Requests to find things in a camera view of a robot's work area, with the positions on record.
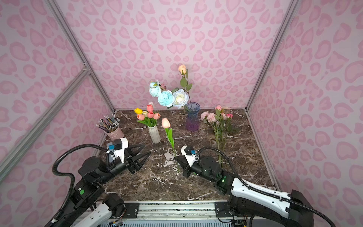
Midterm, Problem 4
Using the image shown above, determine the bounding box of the pink tulip stem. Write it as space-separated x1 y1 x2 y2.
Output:
162 118 177 157

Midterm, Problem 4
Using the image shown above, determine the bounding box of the purple glass vase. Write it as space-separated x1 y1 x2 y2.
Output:
185 102 200 131

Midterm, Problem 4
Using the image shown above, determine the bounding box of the small pink twin rose stem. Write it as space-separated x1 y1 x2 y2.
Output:
201 111 220 148

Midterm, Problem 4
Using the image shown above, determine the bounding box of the light pink double peony stem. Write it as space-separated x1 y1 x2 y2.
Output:
217 112 226 143

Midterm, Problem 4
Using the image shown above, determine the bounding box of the magenta rose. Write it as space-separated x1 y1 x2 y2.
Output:
226 113 238 134

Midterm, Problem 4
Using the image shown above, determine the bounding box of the salmon pink rose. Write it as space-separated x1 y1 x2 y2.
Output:
215 105 225 151

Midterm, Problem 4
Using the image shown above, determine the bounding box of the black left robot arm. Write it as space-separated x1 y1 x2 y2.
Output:
46 142 151 227

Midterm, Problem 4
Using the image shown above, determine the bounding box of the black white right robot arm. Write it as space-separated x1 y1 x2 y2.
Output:
175 145 335 227

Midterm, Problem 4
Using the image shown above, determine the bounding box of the white ribbed vase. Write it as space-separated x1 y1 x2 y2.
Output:
148 126 161 144

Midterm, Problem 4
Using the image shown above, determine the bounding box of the pink pen cup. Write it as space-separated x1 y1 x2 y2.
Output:
106 126 124 141

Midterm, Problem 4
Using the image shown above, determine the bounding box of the tulip bunch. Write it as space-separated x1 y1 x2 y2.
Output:
134 102 161 128

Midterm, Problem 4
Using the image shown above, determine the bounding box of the white rose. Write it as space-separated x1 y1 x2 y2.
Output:
173 89 190 109

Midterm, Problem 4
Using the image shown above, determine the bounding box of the yellow peach rose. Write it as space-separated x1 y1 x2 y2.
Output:
178 64 193 102

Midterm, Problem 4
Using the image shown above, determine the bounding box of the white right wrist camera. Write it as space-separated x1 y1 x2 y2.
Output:
181 145 199 167

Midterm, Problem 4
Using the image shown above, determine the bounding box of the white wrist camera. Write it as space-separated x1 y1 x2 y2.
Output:
181 145 199 167
107 138 129 163

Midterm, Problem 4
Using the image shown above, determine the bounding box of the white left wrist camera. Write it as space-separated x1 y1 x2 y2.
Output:
107 138 129 163

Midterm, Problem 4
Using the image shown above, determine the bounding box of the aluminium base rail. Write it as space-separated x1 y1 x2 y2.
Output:
52 200 303 227

